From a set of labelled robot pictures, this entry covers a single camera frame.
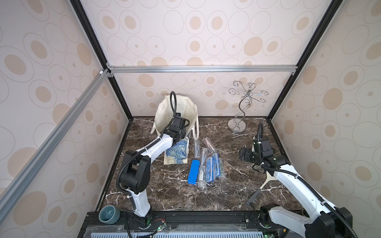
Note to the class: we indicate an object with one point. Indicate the white spatula black handle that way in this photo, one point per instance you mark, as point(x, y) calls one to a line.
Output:
point(255, 195)

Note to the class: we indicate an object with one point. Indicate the clear case pink compass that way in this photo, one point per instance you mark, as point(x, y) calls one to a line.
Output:
point(209, 145)

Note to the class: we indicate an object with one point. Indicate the chrome jewelry stand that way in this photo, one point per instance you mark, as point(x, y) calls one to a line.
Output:
point(249, 93)

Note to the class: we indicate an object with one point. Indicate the clear case blue compass front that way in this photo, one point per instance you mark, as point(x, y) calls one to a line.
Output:
point(209, 170)

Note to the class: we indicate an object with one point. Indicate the clear slim case front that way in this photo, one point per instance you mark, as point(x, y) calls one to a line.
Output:
point(201, 183)

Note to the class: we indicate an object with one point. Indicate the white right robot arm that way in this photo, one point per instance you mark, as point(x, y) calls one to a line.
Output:
point(323, 220)

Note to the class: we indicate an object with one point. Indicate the black corner frame post left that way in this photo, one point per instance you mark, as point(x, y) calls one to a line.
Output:
point(94, 41)

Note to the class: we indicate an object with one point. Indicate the clear case blue compass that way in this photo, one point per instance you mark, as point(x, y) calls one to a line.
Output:
point(209, 170)
point(215, 165)

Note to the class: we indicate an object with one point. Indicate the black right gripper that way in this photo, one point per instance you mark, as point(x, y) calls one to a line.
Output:
point(246, 153)

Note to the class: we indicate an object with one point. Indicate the clear slim case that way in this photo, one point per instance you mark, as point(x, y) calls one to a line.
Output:
point(201, 183)
point(222, 171)

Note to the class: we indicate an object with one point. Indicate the black corner frame post right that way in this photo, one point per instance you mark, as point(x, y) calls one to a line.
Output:
point(322, 26)

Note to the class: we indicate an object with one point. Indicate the black corner frame post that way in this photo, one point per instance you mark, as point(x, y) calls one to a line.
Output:
point(94, 41)
point(322, 26)

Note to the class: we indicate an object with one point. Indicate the aluminium frame rail back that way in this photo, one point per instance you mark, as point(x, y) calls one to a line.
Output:
point(203, 69)

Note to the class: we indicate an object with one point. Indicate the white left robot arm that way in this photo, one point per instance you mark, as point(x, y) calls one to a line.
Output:
point(134, 175)

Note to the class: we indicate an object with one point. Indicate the aluminium frame rail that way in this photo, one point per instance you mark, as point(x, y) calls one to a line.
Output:
point(19, 185)
point(203, 69)

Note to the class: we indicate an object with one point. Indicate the grey green bowl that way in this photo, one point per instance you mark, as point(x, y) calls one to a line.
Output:
point(109, 215)

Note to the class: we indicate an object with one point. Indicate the clear slim case right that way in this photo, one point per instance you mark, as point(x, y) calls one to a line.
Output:
point(222, 171)

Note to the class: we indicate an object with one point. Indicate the Starry Night canvas tote bag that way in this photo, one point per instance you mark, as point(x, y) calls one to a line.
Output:
point(177, 153)

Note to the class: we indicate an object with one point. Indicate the aluminium frame rail left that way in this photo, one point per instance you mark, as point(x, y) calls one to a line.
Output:
point(19, 185)

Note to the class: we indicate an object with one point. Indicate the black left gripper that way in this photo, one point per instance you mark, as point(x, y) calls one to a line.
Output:
point(183, 132)

